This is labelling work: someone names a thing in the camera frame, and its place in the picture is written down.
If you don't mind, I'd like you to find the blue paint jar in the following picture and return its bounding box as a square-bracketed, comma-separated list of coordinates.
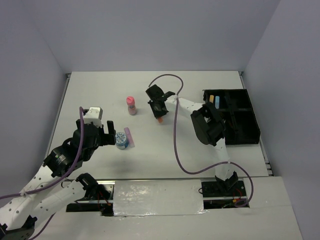
[115, 132, 129, 150]

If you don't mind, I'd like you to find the purple highlighter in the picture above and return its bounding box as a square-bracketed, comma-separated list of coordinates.
[124, 127, 135, 148]

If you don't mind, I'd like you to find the pink-capped marker tube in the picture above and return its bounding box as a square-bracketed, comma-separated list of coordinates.
[126, 96, 137, 115]

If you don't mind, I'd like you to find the pink highlighter orange cap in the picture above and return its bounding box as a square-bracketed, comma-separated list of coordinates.
[209, 95, 215, 103]

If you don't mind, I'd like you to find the blue highlighter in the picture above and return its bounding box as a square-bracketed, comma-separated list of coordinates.
[214, 96, 221, 109]

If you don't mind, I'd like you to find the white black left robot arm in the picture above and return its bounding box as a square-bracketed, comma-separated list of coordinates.
[0, 120, 116, 240]

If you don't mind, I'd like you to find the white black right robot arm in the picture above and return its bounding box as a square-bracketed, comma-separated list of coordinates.
[146, 84, 239, 196]

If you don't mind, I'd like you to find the black four-compartment organizer tray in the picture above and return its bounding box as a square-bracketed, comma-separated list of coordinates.
[203, 89, 261, 146]

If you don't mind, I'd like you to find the silver tape-covered panel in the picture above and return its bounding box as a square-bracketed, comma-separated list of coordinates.
[113, 179, 206, 217]

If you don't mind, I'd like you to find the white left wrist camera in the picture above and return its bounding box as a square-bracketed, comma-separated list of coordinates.
[83, 106, 103, 128]

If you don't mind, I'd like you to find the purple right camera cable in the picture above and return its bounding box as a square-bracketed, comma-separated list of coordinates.
[149, 73, 255, 208]

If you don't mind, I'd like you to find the purple camera cable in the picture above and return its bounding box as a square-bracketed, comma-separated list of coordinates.
[0, 106, 91, 240]
[149, 73, 255, 208]

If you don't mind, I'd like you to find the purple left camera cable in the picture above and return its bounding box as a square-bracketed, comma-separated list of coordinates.
[0, 106, 91, 240]

